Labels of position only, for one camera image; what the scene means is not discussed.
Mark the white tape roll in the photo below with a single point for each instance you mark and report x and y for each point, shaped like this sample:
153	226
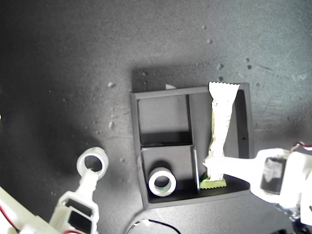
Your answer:
80	165
151	182

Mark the printed corn snack bar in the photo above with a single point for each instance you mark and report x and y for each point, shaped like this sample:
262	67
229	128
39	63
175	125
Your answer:
219	122

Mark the black compartment tray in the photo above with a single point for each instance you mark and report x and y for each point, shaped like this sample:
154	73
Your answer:
165	117

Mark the small white paper scrap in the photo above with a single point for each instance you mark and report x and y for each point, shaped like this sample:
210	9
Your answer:
170	86

